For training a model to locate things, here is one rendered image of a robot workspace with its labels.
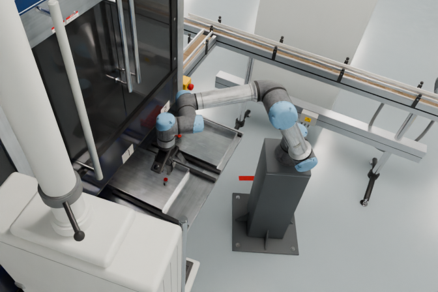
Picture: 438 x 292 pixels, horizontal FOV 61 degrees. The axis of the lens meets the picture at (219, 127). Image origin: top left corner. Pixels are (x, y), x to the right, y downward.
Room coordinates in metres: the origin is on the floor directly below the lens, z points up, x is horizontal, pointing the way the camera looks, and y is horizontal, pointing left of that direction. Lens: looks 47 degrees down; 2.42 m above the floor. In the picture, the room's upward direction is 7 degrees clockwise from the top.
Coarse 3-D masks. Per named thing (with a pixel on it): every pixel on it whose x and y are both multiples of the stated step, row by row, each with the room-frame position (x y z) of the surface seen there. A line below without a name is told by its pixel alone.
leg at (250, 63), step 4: (248, 60) 2.21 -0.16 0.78; (252, 60) 2.20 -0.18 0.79; (248, 64) 2.20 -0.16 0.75; (252, 64) 2.20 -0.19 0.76; (248, 68) 2.20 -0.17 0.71; (252, 68) 2.21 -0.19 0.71; (248, 72) 2.20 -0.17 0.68; (248, 76) 2.20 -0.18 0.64; (244, 80) 2.21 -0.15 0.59; (248, 80) 2.20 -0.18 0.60; (244, 84) 2.21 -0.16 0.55; (240, 104) 2.22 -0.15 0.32; (244, 104) 2.20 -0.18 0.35; (240, 108) 2.21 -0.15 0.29; (244, 108) 2.21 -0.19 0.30; (240, 112) 2.20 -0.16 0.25; (244, 112) 2.22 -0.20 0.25; (240, 116) 2.20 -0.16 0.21; (240, 120) 2.20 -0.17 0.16
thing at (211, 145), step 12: (204, 120) 1.44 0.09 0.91; (204, 132) 1.37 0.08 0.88; (216, 132) 1.38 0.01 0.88; (228, 132) 1.39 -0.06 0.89; (180, 144) 1.27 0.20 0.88; (192, 144) 1.28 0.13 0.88; (204, 144) 1.29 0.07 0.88; (216, 144) 1.30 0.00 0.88; (228, 144) 1.31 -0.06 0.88; (192, 156) 1.18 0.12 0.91; (204, 156) 1.20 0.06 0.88; (216, 156) 1.21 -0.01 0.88; (216, 168) 1.13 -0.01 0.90
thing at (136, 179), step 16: (128, 160) 1.12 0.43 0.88; (144, 160) 1.13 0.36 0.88; (128, 176) 1.03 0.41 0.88; (144, 176) 1.04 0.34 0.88; (160, 176) 1.05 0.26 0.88; (176, 176) 1.06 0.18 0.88; (128, 192) 0.94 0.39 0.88; (144, 192) 0.95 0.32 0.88; (160, 192) 0.96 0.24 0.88; (176, 192) 0.97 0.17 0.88; (160, 208) 0.85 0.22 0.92
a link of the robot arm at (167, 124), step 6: (162, 114) 1.04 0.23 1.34; (168, 114) 1.04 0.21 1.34; (156, 120) 1.01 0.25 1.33; (162, 120) 1.00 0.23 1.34; (168, 120) 1.01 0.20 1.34; (174, 120) 1.02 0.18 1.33; (156, 126) 1.00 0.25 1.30; (162, 126) 0.98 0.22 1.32; (168, 126) 0.99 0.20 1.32; (174, 126) 1.00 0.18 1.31; (156, 132) 1.01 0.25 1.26; (162, 132) 0.98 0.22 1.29; (168, 132) 0.99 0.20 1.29; (174, 132) 0.99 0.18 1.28; (162, 138) 0.98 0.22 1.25; (168, 138) 0.99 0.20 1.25
